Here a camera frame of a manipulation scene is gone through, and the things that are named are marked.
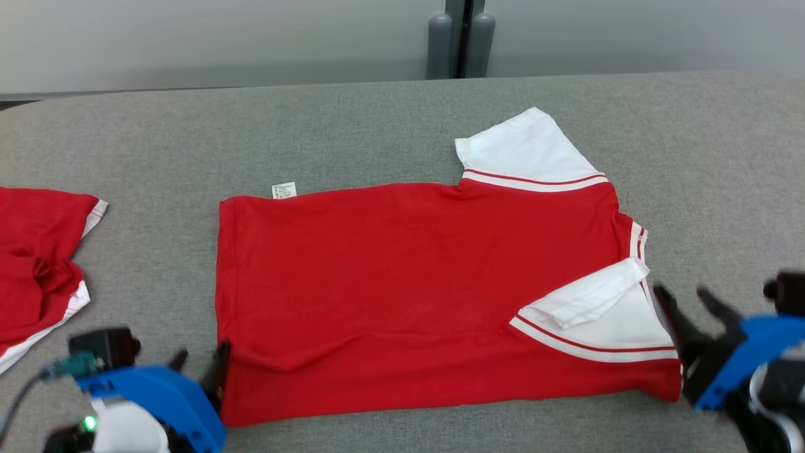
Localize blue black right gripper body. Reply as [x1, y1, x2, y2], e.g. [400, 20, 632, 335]
[682, 313, 805, 413]

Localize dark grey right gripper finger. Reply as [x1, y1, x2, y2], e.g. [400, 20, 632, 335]
[652, 283, 715, 379]
[696, 286, 747, 344]

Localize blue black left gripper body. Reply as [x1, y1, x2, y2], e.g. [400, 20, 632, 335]
[75, 365, 228, 453]

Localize red shorts with white trim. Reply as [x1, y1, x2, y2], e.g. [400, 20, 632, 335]
[0, 187, 109, 376]

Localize red white-sleeved t-shirt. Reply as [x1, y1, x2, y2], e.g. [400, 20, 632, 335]
[215, 107, 685, 428]

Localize dark grey partition post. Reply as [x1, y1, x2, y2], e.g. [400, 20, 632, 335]
[445, 0, 486, 79]

